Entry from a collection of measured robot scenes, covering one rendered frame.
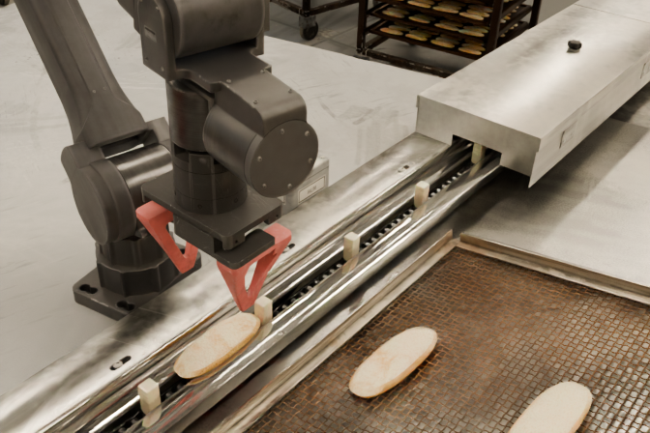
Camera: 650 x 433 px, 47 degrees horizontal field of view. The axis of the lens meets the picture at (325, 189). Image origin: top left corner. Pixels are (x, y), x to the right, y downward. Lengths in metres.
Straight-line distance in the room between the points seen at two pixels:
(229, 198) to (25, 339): 0.31
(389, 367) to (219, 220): 0.18
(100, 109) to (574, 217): 0.59
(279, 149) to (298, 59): 0.87
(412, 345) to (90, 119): 0.36
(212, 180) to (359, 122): 0.60
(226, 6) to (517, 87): 0.62
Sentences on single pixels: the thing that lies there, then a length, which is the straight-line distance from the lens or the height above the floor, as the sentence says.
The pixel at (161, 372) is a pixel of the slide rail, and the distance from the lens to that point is 0.70.
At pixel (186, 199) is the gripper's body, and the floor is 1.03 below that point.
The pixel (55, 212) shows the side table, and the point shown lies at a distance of 0.97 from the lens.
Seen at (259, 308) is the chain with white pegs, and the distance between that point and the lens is 0.73.
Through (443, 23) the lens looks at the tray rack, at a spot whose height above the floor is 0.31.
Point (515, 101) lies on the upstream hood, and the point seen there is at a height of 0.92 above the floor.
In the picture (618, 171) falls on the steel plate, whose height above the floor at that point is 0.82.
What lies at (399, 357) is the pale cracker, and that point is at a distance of 0.63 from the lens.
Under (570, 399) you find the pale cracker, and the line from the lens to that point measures 0.60.
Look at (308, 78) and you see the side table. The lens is 1.28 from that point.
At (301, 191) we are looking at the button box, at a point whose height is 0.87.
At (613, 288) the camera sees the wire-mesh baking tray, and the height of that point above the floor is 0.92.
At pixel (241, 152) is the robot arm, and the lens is 0.49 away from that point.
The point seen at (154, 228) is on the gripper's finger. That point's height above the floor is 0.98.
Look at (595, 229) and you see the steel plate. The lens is 0.98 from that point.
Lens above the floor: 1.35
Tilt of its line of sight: 33 degrees down
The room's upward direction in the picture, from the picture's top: 2 degrees clockwise
